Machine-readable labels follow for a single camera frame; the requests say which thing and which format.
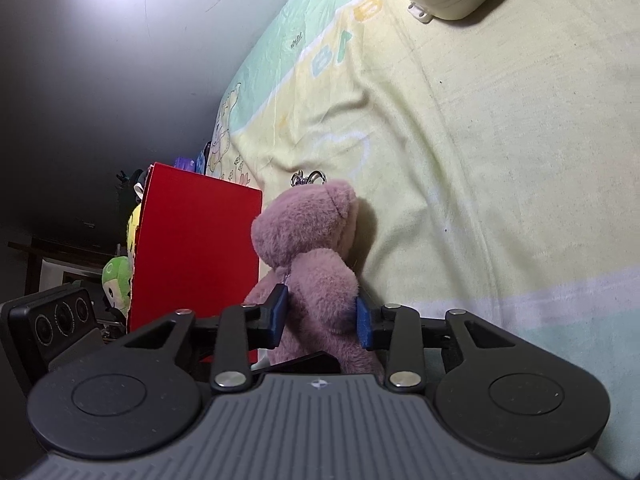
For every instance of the bear printed baby blanket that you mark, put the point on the bear printed baby blanket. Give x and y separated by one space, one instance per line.
450 160

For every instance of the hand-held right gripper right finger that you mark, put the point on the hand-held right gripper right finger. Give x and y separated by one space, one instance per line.
365 326

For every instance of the dark wooden shelf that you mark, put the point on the dark wooden shelf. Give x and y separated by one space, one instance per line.
55 255

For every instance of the red cardboard box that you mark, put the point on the red cardboard box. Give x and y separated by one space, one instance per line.
195 250

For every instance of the yellow tiger plush pink shirt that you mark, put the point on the yellow tiger plush pink shirt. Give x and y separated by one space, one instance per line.
134 232

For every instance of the blue white checked box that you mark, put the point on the blue white checked box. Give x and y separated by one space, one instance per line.
202 157

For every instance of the purple object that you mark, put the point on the purple object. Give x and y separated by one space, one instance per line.
184 163

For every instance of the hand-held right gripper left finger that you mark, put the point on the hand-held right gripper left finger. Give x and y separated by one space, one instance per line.
278 317

